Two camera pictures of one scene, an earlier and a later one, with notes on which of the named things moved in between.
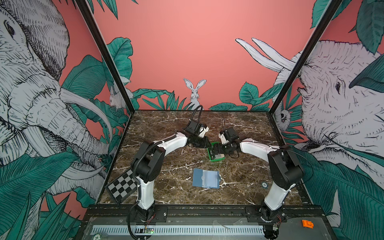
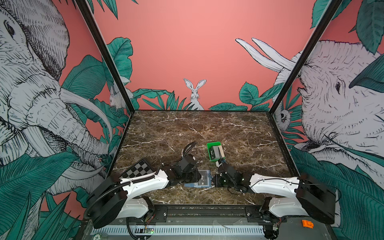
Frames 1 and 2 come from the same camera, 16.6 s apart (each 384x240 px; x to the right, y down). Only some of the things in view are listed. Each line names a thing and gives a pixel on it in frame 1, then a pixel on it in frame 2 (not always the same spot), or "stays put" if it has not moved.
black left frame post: [107, 52] stays put
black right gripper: [230, 153] to [218, 177]
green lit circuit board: [149, 230] stays put
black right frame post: [331, 12] stays put
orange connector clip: [308, 224] stays put
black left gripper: [204, 144] to [196, 177]
